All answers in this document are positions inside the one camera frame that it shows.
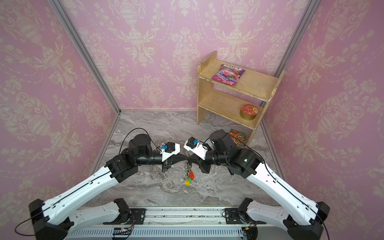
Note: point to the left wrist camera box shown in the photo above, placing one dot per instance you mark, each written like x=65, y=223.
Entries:
x=169, y=149

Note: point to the aluminium front rail base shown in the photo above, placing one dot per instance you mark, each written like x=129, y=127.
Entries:
x=181, y=223

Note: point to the right aluminium corner post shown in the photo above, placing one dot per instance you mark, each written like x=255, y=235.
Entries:
x=303, y=23

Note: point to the aluminium corner frame post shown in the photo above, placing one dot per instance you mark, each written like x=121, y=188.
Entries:
x=73, y=33

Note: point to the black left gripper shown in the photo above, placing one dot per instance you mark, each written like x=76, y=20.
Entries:
x=168, y=163

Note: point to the red round tin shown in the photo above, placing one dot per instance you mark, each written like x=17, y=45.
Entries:
x=248, y=112

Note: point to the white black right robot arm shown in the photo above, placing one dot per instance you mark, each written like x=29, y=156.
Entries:
x=299, y=216

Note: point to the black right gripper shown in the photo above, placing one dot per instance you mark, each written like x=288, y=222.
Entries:
x=205, y=162

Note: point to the red key tag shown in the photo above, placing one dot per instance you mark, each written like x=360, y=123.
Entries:
x=191, y=175

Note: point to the green orange food packet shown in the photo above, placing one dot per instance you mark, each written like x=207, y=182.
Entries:
x=238, y=137

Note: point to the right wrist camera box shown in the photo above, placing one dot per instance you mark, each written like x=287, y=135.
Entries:
x=196, y=147

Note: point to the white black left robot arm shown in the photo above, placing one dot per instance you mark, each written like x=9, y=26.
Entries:
x=55, y=218

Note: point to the pink snack packet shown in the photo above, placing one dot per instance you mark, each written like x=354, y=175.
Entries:
x=228, y=74

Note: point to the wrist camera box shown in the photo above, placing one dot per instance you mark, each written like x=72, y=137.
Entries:
x=196, y=147
x=169, y=149

